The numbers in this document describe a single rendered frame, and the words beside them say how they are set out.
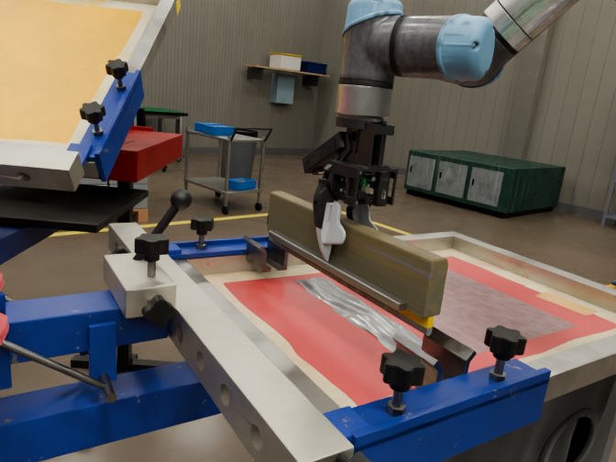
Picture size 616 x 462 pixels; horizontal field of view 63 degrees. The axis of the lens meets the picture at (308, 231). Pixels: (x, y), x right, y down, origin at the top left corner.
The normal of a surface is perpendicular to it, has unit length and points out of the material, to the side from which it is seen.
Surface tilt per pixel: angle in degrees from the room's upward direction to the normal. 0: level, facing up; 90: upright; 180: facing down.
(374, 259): 90
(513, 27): 105
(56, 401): 0
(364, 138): 90
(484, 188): 90
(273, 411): 0
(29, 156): 32
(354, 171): 90
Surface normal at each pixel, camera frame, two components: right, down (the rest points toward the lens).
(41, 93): 0.10, -0.68
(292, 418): 0.10, -0.96
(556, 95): -0.75, 0.10
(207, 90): 0.66, 0.26
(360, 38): -0.55, 0.16
